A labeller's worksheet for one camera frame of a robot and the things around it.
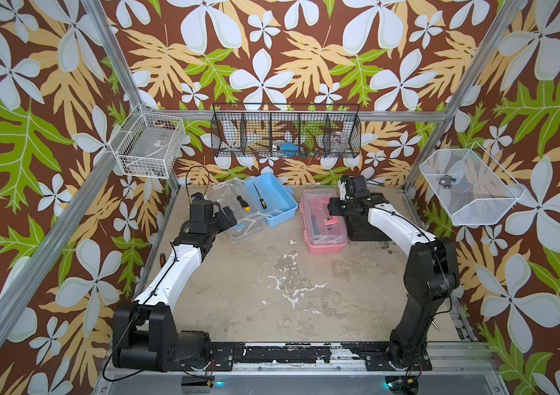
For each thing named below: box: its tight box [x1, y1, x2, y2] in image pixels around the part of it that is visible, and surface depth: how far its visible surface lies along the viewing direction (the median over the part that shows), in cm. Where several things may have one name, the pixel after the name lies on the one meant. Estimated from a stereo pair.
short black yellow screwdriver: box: [236, 195, 252, 212], surface depth 100 cm
